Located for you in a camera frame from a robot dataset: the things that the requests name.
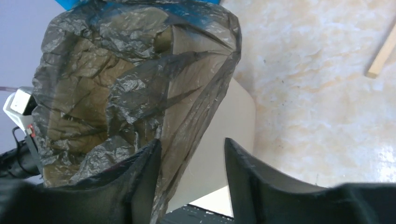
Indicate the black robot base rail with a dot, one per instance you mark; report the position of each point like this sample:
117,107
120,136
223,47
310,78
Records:
191,214

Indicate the dark translucent trash bag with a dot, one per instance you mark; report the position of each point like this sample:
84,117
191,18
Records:
116,74

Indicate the beige plastic trash bin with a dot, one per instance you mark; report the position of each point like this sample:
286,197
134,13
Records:
222,139

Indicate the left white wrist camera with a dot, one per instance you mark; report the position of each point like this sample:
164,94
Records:
19,106

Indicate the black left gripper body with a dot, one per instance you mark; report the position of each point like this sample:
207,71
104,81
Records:
18,163

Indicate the blue hanging cloth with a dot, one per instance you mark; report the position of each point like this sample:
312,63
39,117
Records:
69,4

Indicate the wooden clothes rack frame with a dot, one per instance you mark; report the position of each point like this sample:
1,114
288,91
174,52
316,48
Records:
382,55

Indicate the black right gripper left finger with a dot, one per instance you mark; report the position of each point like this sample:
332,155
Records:
122,194

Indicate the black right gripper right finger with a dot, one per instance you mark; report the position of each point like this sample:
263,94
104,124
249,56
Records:
260,194

